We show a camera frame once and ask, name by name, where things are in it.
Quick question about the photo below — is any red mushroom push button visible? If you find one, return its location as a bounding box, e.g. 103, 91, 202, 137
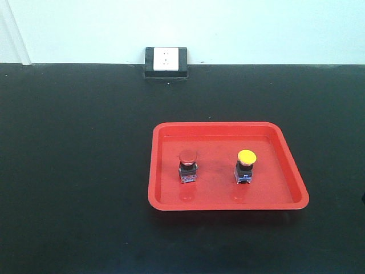
179, 150, 198, 183

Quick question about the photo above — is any yellow mushroom push button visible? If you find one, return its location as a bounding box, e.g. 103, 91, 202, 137
234, 150, 257, 184

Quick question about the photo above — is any red plastic tray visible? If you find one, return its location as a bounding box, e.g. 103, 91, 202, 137
148, 122, 309, 211

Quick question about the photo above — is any white socket black housing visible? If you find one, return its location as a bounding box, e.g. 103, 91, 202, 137
144, 47, 188, 78

